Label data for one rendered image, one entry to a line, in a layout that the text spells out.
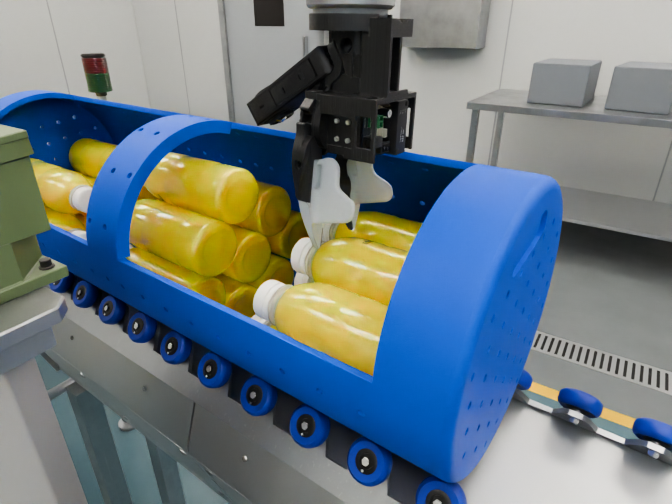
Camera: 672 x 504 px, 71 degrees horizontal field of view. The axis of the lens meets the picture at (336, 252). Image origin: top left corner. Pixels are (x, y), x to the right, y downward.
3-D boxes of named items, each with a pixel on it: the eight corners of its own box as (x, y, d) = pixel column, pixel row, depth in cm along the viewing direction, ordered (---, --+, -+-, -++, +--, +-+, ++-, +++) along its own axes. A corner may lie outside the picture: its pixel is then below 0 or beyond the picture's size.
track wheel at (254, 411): (275, 385, 52) (285, 385, 53) (246, 368, 54) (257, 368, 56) (259, 423, 51) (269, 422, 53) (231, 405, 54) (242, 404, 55)
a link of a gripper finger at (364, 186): (386, 240, 49) (380, 161, 44) (340, 227, 52) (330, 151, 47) (401, 225, 51) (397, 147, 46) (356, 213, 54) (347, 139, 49)
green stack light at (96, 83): (96, 93, 129) (91, 74, 127) (83, 91, 133) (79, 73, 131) (117, 90, 134) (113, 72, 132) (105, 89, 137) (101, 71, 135)
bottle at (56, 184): (38, 150, 82) (96, 168, 72) (57, 186, 86) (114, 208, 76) (-3, 167, 77) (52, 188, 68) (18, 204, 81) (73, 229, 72)
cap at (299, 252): (301, 280, 49) (288, 275, 50) (323, 271, 52) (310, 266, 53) (303, 244, 48) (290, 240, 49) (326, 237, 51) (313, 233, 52)
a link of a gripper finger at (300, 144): (298, 203, 43) (311, 103, 40) (286, 200, 43) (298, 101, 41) (329, 201, 46) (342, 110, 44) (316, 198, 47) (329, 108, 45)
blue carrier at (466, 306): (441, 550, 41) (461, 296, 25) (5, 268, 87) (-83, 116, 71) (538, 348, 60) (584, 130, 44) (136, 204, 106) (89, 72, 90)
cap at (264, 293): (266, 289, 43) (252, 283, 44) (263, 327, 44) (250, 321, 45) (294, 280, 46) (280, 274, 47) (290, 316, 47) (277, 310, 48)
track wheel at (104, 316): (120, 298, 67) (132, 301, 69) (103, 288, 70) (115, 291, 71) (107, 328, 67) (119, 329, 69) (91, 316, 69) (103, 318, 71)
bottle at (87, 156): (95, 180, 91) (153, 200, 81) (60, 165, 85) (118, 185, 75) (109, 147, 92) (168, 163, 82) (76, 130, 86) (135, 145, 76)
